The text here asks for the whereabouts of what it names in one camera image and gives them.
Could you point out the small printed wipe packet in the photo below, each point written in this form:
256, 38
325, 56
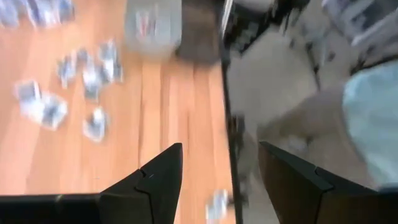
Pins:
217, 205

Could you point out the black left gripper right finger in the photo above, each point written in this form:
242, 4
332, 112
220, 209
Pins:
298, 193

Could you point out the person's leg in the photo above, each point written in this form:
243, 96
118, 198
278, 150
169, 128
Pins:
373, 124

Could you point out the light grey plastic bin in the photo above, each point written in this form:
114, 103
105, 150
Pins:
152, 37

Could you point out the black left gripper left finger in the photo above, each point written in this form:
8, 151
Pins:
155, 186

